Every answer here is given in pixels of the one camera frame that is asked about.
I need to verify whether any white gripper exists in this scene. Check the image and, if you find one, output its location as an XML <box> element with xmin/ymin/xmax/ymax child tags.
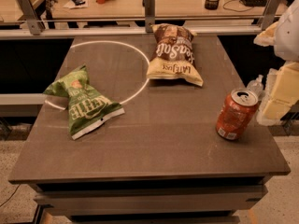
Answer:
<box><xmin>253</xmin><ymin>0</ymin><xmax>299</xmax><ymax>126</ymax></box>

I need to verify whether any red coke can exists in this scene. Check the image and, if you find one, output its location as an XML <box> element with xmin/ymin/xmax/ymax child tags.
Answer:
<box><xmin>216</xmin><ymin>89</ymin><xmax>258</xmax><ymax>140</ymax></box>

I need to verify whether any clear sanitizer bottle left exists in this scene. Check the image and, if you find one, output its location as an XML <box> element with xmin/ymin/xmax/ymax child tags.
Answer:
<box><xmin>247</xmin><ymin>75</ymin><xmax>263</xmax><ymax>97</ymax></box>

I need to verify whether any black mesh pen cup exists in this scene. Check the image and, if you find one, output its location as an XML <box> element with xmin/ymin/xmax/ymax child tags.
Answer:
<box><xmin>205</xmin><ymin>0</ymin><xmax>220</xmax><ymax>10</ymax></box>

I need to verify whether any brown sea salt chips bag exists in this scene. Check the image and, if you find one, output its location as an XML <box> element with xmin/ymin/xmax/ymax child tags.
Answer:
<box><xmin>147</xmin><ymin>23</ymin><xmax>204</xmax><ymax>87</ymax></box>

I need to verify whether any green Kettle chips bag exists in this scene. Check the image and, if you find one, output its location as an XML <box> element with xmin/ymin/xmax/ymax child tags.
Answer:
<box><xmin>44</xmin><ymin>65</ymin><xmax>124</xmax><ymax>140</ymax></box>

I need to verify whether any grey table drawer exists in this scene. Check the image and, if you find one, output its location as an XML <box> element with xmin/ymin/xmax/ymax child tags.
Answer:
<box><xmin>35</xmin><ymin>185</ymin><xmax>267</xmax><ymax>216</ymax></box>

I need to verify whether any right metal bracket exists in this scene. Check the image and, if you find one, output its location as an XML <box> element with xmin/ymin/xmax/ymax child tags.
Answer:
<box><xmin>258</xmin><ymin>0</ymin><xmax>281</xmax><ymax>30</ymax></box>

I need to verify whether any metal bracket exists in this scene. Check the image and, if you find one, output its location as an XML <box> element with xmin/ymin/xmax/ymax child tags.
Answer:
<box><xmin>258</xmin><ymin>0</ymin><xmax>281</xmax><ymax>30</ymax></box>
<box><xmin>17</xmin><ymin>0</ymin><xmax>44</xmax><ymax>35</ymax></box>
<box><xmin>143</xmin><ymin>0</ymin><xmax>155</xmax><ymax>33</ymax></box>

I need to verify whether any black cable on desk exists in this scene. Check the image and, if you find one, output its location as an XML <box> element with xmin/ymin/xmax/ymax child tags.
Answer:
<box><xmin>221</xmin><ymin>0</ymin><xmax>255</xmax><ymax>13</ymax></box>

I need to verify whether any middle metal bracket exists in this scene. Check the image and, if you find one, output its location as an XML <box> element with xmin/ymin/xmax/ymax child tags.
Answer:
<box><xmin>143</xmin><ymin>0</ymin><xmax>155</xmax><ymax>33</ymax></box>

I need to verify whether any left metal bracket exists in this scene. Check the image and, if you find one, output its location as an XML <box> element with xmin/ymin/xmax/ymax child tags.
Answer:
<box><xmin>17</xmin><ymin>0</ymin><xmax>44</xmax><ymax>35</ymax></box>

